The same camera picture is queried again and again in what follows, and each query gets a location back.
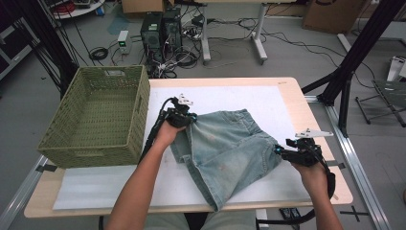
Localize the white power supply box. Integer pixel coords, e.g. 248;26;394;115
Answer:
117;30;132;55

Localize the person's left hand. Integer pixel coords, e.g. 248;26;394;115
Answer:
153;119;188;150

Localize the person's right hand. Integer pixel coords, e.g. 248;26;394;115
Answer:
290;161;328;199

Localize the black computer tower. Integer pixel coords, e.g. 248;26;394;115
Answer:
140;12;164;53
162;8;183;50

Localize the white foam mat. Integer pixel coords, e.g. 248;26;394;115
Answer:
52;85;312;211

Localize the person's right leg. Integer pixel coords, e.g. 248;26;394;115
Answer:
207;210;257;230

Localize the person's leg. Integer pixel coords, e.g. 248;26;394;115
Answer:
145;212;189;230
207;210;257;230

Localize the large cardboard box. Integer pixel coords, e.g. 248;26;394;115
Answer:
302;0;368;35

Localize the green woven basket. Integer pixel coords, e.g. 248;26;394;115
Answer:
36;64;151;170

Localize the grey tape strip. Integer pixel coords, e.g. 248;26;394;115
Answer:
34;163;58;173
325;161;347;171

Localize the left hand-held gripper black cable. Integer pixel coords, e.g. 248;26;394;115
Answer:
138;97;176;166

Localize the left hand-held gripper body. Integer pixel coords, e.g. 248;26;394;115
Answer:
165;93;195;129

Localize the dark shelf unit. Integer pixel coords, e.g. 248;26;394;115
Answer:
0;18;34;81

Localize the hand-held gripper black cable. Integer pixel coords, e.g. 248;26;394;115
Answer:
255;140;337;228
138;97;176;166

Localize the black folding stand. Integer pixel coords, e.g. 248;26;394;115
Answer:
354;80;406;128

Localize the coil of black cable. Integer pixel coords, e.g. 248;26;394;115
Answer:
88;46;109;61

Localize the white plastic object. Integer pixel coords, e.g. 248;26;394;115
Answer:
386;56;406;82

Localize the small cardboard box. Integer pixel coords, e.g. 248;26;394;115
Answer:
121;0;175;14

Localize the round white table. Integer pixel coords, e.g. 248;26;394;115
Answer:
41;0;106;20

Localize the white desk frame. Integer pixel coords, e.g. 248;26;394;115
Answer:
194;0;298;66

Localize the aluminium rail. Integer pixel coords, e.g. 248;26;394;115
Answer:
304;95;393;230
0;154;49;230

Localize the tangle of floor cables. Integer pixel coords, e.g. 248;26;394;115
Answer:
109;18;205;80

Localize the long black floor cable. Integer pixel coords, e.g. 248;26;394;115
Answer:
207;17;376;90

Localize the light blue denim skirt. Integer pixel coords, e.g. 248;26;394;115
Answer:
169;108;283;213

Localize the person's left leg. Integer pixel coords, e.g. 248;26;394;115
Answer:
145;212;189;230

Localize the black metal stand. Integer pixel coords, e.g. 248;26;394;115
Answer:
12;0;80;100
301;0;406;138

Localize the right hand-held gripper black cable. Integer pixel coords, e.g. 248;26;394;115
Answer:
255;140;337;228

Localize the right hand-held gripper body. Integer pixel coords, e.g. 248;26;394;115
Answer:
282;127;334;168

